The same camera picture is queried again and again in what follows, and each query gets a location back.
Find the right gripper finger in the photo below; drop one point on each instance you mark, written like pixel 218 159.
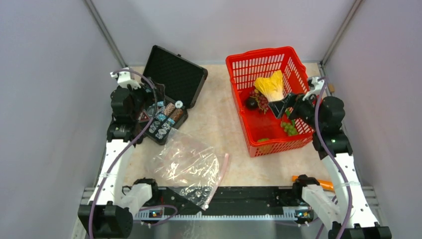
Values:
pixel 278 108
pixel 290 98

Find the small green toy fruit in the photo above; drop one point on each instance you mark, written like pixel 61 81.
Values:
pixel 263 140

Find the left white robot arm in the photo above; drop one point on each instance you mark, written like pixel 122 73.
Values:
pixel 109 214

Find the red toy grape bunch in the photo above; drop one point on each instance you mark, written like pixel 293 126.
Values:
pixel 261 99

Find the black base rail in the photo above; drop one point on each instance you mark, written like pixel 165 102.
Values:
pixel 230 203

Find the white dealer chip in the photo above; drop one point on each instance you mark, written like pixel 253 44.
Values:
pixel 178 104

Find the yellow toy cabbage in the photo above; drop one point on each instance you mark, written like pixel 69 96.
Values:
pixel 272 87

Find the clear zip top bag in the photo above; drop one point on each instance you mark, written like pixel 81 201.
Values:
pixel 189 167

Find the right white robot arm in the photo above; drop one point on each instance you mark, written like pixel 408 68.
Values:
pixel 348 216

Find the dark purple toy fruit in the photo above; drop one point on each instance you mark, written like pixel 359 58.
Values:
pixel 251 103

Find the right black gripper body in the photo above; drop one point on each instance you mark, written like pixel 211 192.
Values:
pixel 304 109

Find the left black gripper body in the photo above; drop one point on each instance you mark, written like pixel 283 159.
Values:
pixel 142 98

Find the black poker chip case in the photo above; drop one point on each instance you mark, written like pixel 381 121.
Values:
pixel 183 81

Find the green toy grape bunch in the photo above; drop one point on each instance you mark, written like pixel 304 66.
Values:
pixel 289 128

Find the red plastic basket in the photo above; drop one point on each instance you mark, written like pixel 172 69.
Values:
pixel 243 70

